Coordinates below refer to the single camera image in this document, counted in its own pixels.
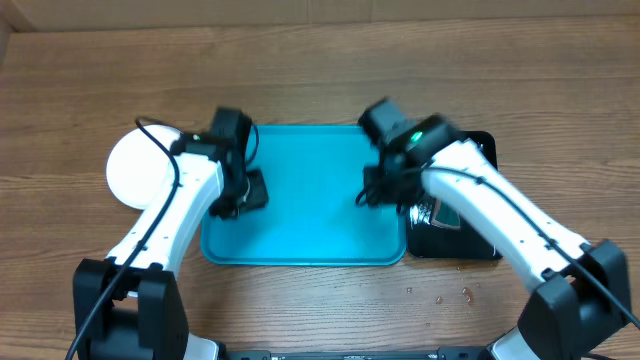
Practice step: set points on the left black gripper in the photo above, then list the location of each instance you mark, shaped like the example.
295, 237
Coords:
258, 197

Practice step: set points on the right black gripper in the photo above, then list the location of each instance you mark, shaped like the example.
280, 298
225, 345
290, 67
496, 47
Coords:
385, 194

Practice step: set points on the green dish sponge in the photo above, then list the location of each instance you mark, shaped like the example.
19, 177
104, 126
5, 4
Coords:
444, 216

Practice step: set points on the teal plastic tray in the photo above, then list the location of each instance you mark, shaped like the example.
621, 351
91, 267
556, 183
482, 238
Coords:
313, 174

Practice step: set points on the white round plate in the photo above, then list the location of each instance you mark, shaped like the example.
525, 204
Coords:
138, 172

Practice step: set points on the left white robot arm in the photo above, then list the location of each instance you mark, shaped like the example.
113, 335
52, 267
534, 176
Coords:
128, 305

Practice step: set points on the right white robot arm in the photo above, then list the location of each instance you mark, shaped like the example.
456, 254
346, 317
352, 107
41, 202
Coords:
579, 293

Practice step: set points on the black plastic water tray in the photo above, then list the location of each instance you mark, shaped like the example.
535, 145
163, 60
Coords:
427, 241

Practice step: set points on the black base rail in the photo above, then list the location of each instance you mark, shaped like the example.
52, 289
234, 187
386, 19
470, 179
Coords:
443, 353

